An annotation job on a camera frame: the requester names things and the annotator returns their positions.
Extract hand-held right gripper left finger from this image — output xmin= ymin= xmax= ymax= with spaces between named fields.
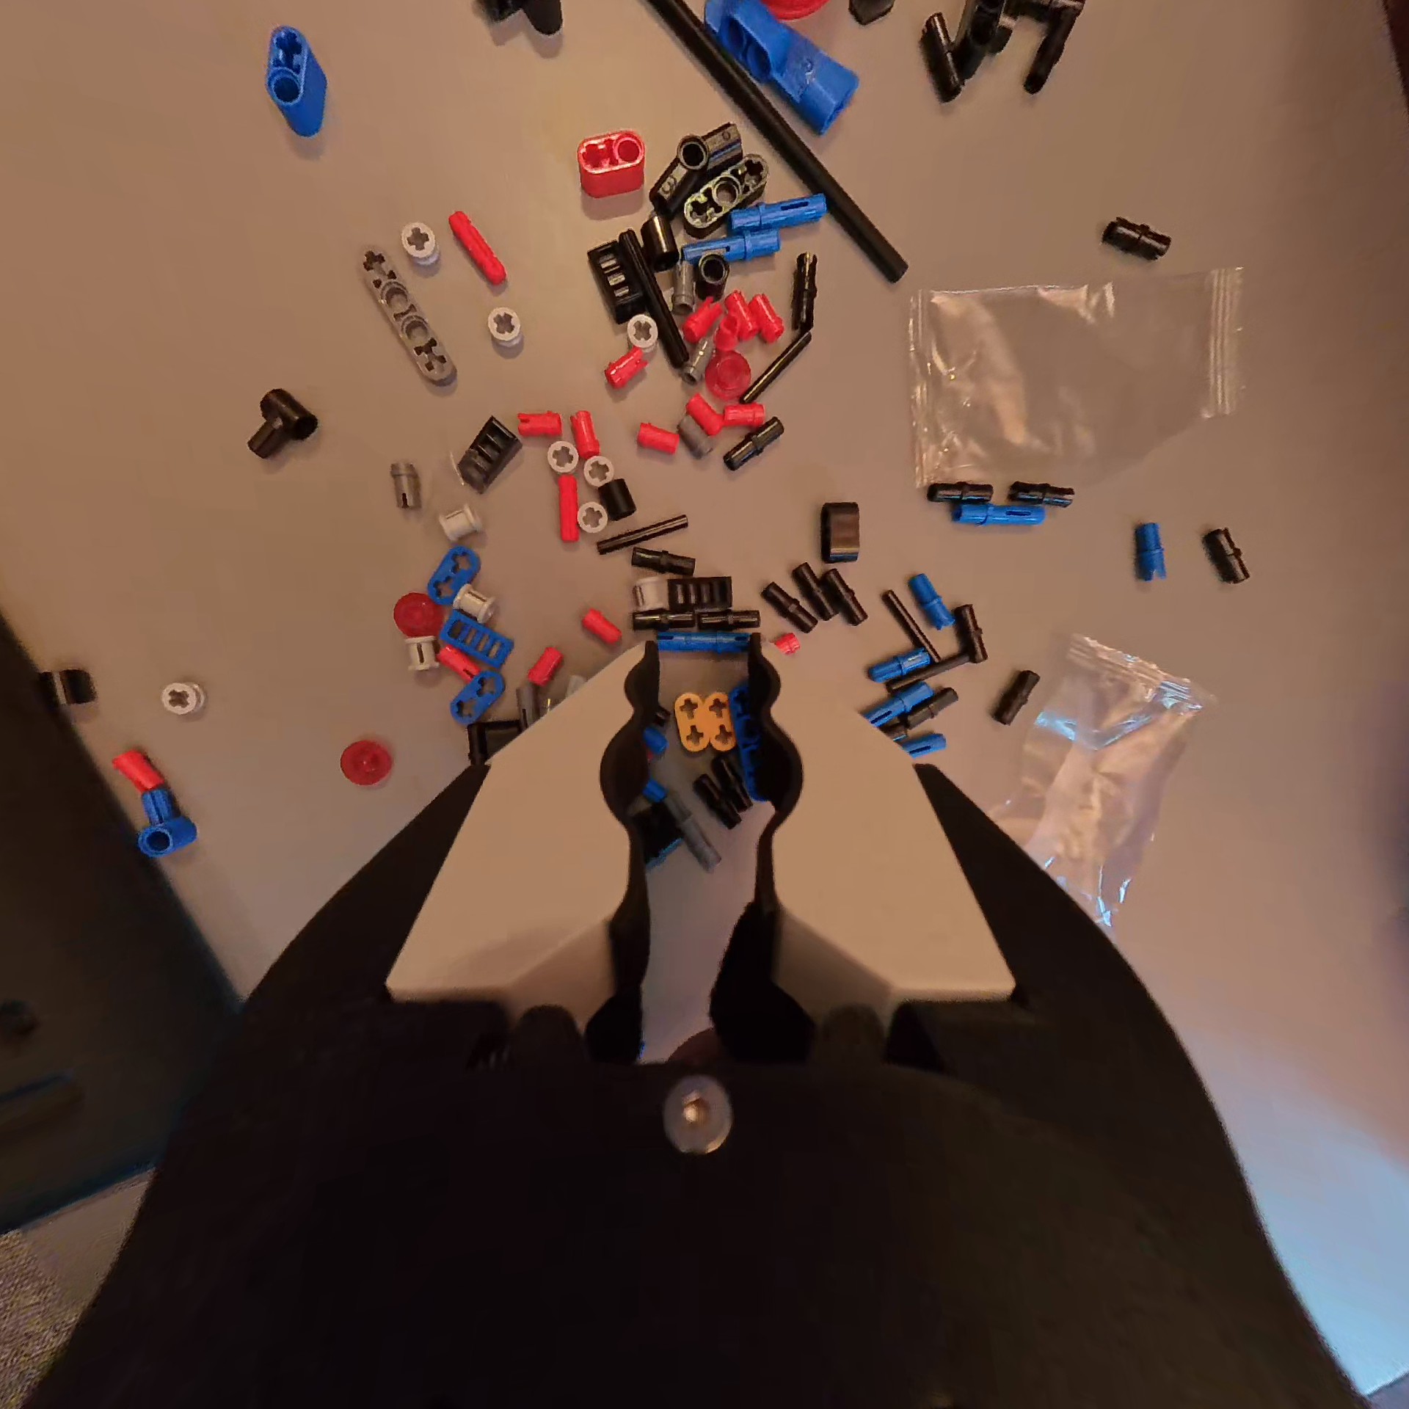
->
xmin=384 ymin=639 xmax=662 ymax=1063

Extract black angled beam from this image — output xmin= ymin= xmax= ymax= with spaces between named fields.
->
xmin=955 ymin=0 xmax=1020 ymax=80

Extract long black axle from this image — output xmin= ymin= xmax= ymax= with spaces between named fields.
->
xmin=643 ymin=0 xmax=910 ymax=285

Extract red short beam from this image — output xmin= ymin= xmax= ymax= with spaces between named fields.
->
xmin=575 ymin=130 xmax=649 ymax=200

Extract black perforated panel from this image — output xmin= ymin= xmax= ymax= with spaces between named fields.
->
xmin=0 ymin=605 xmax=238 ymax=1235

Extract blue pin connector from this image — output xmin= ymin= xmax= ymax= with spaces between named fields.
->
xmin=136 ymin=787 xmax=200 ymax=859

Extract blue curved panel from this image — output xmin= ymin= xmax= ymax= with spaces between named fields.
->
xmin=701 ymin=0 xmax=860 ymax=137

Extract small clear plastic bag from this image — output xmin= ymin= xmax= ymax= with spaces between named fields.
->
xmin=991 ymin=633 xmax=1212 ymax=927

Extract grey desk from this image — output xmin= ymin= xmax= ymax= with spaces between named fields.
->
xmin=0 ymin=0 xmax=1409 ymax=1409

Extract black elbow connector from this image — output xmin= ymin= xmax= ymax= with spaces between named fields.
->
xmin=1021 ymin=0 xmax=1087 ymax=96

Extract cluster of blue black pins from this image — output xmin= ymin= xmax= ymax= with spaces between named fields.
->
xmin=926 ymin=481 xmax=1077 ymax=529

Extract pile of small pins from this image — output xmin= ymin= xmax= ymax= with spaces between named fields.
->
xmin=384 ymin=121 xmax=1042 ymax=873

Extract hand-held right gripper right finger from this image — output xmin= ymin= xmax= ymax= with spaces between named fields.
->
xmin=709 ymin=635 xmax=1014 ymax=1063

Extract grey thin beam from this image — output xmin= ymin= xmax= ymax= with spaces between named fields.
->
xmin=357 ymin=247 xmax=458 ymax=390

